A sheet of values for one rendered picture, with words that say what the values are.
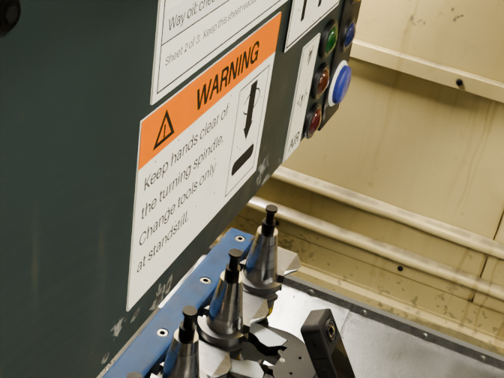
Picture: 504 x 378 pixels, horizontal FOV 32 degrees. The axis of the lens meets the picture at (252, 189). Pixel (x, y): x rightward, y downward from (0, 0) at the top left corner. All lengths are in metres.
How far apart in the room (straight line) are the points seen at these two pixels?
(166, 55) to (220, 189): 0.14
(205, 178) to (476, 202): 1.08
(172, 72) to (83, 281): 0.10
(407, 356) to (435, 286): 0.15
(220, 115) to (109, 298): 0.11
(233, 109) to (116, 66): 0.14
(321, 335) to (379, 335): 0.70
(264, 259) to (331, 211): 0.52
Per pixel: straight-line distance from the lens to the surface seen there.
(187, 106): 0.41
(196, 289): 1.09
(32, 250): 0.33
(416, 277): 1.62
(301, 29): 0.54
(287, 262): 1.17
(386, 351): 1.67
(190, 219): 0.46
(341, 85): 0.66
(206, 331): 1.03
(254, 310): 1.09
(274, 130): 0.56
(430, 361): 1.67
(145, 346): 1.01
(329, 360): 1.00
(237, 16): 0.44
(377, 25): 1.42
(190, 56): 0.39
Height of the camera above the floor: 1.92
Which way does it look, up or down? 33 degrees down
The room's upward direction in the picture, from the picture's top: 9 degrees clockwise
